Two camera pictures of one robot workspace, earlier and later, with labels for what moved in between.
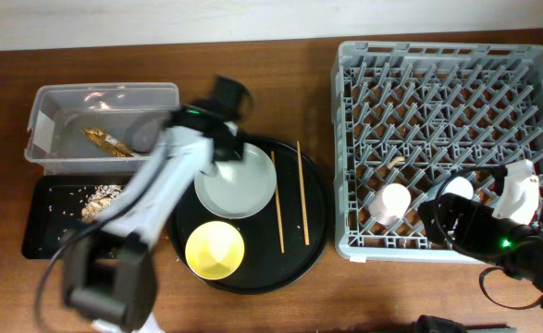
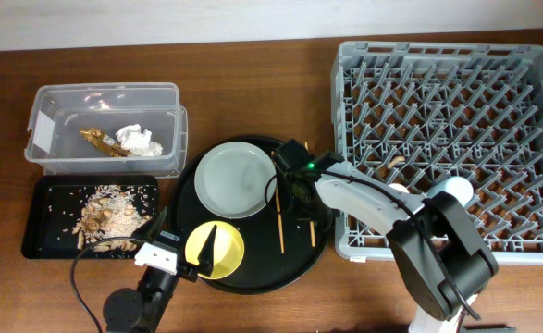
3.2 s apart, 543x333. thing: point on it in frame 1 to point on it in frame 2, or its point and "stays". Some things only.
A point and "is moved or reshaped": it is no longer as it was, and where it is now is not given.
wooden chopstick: [302, 190] is moved or reshaped
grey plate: [237, 188] stays
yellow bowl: [215, 250] stays
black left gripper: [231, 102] to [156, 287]
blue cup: [457, 185] stays
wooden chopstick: [277, 203] stays
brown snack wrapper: [110, 142] stays
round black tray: [281, 241] stays
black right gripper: [475, 215] to [302, 215]
